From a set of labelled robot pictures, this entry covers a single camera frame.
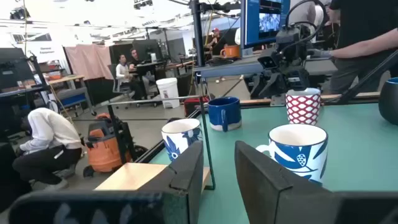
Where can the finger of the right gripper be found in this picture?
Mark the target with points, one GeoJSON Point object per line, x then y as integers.
{"type": "Point", "coordinates": [275, 84]}
{"type": "Point", "coordinates": [258, 88]}

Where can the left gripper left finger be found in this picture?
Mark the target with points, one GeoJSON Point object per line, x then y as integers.
{"type": "Point", "coordinates": [174, 186]}

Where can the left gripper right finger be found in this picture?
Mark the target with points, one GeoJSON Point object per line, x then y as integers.
{"type": "Point", "coordinates": [267, 193]}

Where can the plain white mug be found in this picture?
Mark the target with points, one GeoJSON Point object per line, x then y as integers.
{"type": "Point", "coordinates": [303, 107]}

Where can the navy mug tan base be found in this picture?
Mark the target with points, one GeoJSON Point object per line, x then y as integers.
{"type": "Point", "coordinates": [224, 113]}

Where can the white mug blue flowers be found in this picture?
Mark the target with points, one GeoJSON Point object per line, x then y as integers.
{"type": "Point", "coordinates": [180, 137]}

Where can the dark teal mug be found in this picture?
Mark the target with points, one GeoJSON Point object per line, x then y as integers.
{"type": "Point", "coordinates": [389, 101]}

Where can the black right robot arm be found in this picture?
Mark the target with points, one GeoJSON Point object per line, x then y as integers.
{"type": "Point", "coordinates": [292, 39]}

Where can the person's forearm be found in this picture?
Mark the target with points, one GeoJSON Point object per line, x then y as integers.
{"type": "Point", "coordinates": [360, 48]}

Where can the person's hand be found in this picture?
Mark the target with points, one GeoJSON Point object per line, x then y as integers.
{"type": "Point", "coordinates": [320, 53]}

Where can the orange container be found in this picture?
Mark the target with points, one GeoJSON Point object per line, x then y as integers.
{"type": "Point", "coordinates": [231, 52]}

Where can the person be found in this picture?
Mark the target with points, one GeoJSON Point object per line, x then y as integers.
{"type": "Point", "coordinates": [214, 40]}
{"type": "Point", "coordinates": [134, 57]}
{"type": "Point", "coordinates": [308, 12]}
{"type": "Point", "coordinates": [49, 130]}
{"type": "Point", "coordinates": [122, 73]}
{"type": "Point", "coordinates": [363, 18]}

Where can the red bag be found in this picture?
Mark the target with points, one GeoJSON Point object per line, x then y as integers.
{"type": "Point", "coordinates": [192, 107]}

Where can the orange shop vacuum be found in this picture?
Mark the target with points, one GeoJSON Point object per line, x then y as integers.
{"type": "Point", "coordinates": [104, 152]}

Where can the black monitor pole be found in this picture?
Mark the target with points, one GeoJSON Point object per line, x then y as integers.
{"type": "Point", "coordinates": [198, 34]}

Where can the white plastic bucket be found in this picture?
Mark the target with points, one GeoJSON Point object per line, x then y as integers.
{"type": "Point", "coordinates": [168, 90]}

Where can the green table mat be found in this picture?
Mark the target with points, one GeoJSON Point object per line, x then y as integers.
{"type": "Point", "coordinates": [357, 149]}

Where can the grey office chair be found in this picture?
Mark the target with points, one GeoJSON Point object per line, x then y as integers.
{"type": "Point", "coordinates": [116, 85]}

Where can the black desk monitor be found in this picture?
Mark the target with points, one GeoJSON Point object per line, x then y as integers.
{"type": "Point", "coordinates": [146, 48]}

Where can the blue bin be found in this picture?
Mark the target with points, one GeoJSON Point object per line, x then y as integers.
{"type": "Point", "coordinates": [73, 99]}

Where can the pink cloth curtain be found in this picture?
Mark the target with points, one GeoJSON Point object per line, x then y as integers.
{"type": "Point", "coordinates": [88, 60]}

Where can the wooden workbench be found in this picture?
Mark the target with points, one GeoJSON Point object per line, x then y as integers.
{"type": "Point", "coordinates": [66, 78]}

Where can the large black screen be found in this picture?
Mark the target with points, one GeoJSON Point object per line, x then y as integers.
{"type": "Point", "coordinates": [14, 70]}

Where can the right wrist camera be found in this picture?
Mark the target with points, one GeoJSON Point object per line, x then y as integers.
{"type": "Point", "coordinates": [268, 61]}

